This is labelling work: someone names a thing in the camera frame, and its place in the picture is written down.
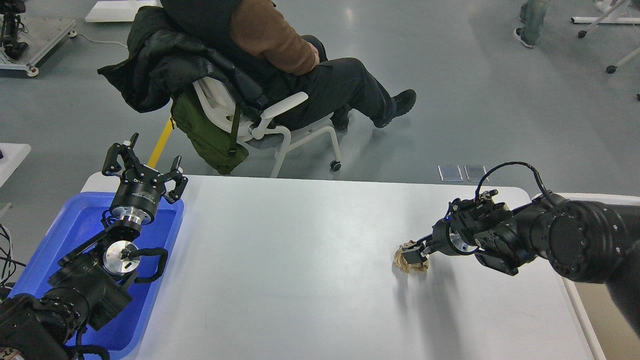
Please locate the white rolling stand legs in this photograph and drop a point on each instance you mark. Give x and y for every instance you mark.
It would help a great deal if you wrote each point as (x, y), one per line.
(611, 12)

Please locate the white rolling chair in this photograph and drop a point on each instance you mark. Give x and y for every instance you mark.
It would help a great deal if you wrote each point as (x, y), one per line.
(220, 108)

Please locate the black jacket on chair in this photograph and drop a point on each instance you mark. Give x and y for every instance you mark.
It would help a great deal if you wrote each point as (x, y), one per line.
(163, 61)

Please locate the seated person in black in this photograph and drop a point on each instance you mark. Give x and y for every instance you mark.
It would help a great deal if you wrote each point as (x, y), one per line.
(256, 37)

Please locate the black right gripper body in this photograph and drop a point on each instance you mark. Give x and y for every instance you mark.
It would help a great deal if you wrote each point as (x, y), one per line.
(448, 241)

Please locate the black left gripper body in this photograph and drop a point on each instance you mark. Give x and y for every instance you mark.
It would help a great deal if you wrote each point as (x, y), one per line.
(137, 197)

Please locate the beige plastic bin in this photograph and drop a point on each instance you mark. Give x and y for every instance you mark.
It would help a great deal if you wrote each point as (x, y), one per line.
(608, 335)

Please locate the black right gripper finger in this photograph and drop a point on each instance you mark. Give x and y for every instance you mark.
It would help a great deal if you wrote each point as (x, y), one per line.
(415, 254)
(425, 241)

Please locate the metal cart with robot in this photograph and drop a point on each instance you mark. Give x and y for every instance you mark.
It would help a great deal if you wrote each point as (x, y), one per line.
(26, 41)

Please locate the white side table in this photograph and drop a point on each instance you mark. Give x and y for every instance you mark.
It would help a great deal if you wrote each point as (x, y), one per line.
(13, 154)

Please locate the right metal floor plate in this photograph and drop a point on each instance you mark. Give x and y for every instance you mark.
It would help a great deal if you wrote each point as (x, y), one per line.
(475, 173)

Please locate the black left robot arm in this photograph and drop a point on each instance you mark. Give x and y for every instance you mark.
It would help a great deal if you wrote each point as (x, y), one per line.
(91, 285)

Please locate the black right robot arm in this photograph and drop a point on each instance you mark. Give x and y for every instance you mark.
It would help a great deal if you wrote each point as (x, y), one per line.
(583, 241)

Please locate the brown paper ball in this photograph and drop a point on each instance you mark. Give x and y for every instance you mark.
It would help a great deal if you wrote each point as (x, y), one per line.
(401, 263)

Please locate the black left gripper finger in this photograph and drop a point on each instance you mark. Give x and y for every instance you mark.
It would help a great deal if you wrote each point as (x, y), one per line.
(121, 160)
(174, 175)

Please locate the green bag on chair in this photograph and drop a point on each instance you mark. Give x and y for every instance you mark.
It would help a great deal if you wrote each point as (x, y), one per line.
(216, 147)

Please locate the white flat board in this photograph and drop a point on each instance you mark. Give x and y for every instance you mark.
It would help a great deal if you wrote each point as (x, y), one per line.
(116, 11)

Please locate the standing person in jeans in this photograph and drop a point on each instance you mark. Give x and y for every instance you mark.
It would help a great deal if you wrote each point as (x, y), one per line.
(532, 14)

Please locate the left metal floor plate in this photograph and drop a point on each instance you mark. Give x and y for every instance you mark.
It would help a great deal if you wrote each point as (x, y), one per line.
(450, 173)

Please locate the metal floor plate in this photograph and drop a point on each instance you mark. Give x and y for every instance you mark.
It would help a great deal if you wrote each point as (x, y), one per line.
(450, 173)
(475, 173)

